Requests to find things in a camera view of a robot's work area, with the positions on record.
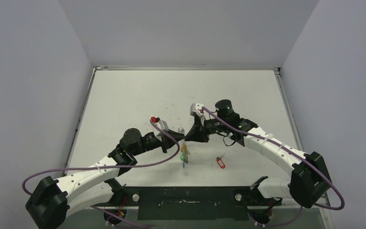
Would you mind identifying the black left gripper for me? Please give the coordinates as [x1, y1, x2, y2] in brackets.
[132, 129, 185, 156]

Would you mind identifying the metal ring disc with keyrings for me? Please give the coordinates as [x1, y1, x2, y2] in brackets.
[180, 139, 190, 168]

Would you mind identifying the red key tag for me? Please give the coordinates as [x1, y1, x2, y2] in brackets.
[216, 157, 226, 169]

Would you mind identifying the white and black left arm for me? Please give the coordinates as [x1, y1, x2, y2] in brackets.
[25, 128, 184, 229]

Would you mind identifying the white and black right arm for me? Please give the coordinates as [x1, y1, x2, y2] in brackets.
[185, 99, 331, 208]

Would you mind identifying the yellow key tag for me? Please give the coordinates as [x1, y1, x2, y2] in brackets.
[181, 145, 187, 152]

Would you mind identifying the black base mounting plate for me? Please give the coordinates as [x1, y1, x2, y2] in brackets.
[91, 186, 282, 221]

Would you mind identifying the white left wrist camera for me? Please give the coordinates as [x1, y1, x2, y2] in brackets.
[151, 117, 169, 140]

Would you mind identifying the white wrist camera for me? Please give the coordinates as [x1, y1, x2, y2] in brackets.
[189, 103, 204, 118]
[151, 117, 169, 140]

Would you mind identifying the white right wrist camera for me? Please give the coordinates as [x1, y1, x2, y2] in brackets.
[189, 103, 204, 118]

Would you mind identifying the aluminium frame rail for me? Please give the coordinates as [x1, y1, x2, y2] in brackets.
[45, 186, 331, 210]

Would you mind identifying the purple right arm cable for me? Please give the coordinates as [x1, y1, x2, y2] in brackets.
[201, 106, 346, 228]

